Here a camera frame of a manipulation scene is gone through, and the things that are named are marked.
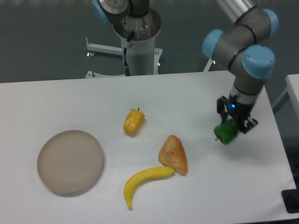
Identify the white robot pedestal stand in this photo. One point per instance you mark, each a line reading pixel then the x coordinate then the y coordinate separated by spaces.
pixel 138 50

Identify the white side table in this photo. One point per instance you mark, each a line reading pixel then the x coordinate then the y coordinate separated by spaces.
pixel 291 92

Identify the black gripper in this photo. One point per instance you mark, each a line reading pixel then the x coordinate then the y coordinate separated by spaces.
pixel 238 106

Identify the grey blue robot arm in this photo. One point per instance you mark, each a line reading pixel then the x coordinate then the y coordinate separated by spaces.
pixel 238 50

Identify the beige round plate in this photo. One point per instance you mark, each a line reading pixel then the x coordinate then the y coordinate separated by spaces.
pixel 70 163

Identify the green bell pepper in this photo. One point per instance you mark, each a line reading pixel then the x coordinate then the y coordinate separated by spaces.
pixel 226 131

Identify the orange triangular pastry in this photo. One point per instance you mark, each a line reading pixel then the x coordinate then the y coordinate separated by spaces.
pixel 172 154

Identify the yellow bell pepper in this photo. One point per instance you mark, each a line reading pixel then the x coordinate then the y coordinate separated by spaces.
pixel 133 121

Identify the yellow banana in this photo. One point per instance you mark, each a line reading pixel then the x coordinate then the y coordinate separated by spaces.
pixel 141 177

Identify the black device at table edge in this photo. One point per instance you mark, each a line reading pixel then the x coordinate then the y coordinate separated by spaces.
pixel 291 200

